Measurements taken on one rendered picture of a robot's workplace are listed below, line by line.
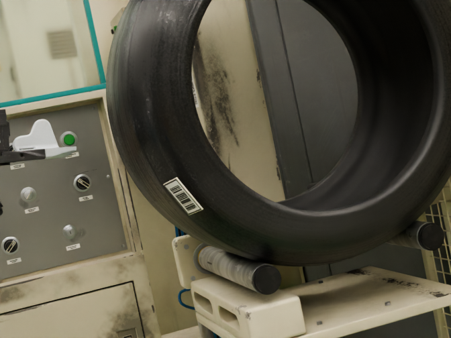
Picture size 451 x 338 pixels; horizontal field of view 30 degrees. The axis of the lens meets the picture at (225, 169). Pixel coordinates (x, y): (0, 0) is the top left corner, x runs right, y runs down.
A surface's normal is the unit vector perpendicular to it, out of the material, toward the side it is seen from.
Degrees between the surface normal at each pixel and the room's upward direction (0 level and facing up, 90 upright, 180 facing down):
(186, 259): 90
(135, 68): 80
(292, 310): 90
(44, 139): 91
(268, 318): 90
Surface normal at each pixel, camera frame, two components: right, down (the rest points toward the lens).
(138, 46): -0.52, -0.10
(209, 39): 0.27, 0.00
